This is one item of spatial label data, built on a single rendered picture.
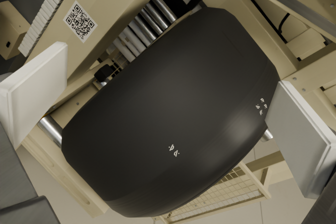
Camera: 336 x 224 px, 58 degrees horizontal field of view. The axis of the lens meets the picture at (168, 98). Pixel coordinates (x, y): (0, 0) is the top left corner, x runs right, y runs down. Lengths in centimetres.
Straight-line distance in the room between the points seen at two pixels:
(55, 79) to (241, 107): 47
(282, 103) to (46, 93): 13
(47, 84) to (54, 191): 175
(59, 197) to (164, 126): 140
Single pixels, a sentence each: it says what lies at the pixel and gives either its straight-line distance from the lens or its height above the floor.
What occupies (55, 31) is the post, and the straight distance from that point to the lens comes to 85.
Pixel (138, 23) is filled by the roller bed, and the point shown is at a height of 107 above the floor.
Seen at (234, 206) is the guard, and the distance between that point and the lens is 152.
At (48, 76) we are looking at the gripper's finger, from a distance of 17.
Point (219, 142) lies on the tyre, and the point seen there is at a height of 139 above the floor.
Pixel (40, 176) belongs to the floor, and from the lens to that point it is 190.
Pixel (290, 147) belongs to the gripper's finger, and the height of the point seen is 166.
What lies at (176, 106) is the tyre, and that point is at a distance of 56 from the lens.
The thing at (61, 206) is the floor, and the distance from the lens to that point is 190.
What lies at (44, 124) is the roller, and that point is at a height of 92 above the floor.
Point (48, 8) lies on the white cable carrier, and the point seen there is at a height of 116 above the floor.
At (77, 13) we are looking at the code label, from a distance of 77.
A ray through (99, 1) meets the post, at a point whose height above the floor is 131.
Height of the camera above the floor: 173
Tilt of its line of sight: 40 degrees down
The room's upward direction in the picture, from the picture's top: 54 degrees clockwise
